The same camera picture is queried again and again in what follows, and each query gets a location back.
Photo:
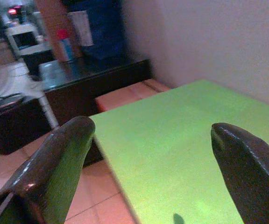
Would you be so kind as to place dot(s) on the brown wooden panel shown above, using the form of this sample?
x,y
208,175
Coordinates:
x,y
48,21

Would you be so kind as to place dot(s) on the green table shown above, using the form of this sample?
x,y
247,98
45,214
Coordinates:
x,y
162,144

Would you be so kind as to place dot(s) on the clear plastic container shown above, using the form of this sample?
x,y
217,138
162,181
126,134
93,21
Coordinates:
x,y
51,74

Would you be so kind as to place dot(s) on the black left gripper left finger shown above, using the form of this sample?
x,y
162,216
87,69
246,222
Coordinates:
x,y
43,177

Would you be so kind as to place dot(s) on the white paper sheet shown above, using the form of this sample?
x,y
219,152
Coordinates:
x,y
82,28

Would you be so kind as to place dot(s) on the cardboard box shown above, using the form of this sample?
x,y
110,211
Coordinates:
x,y
125,96

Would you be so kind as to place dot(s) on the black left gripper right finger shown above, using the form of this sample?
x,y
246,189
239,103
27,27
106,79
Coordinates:
x,y
253,177

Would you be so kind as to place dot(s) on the white pole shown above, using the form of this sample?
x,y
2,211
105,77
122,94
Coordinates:
x,y
49,109

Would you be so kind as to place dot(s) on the red lit device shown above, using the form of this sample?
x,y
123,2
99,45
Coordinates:
x,y
14,10

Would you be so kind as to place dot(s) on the black low cabinet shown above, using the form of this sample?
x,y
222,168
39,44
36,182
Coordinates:
x,y
83,93

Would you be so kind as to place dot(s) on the red capped can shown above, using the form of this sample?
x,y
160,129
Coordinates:
x,y
64,47

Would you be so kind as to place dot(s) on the white box shelf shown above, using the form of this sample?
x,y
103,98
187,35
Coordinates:
x,y
24,39

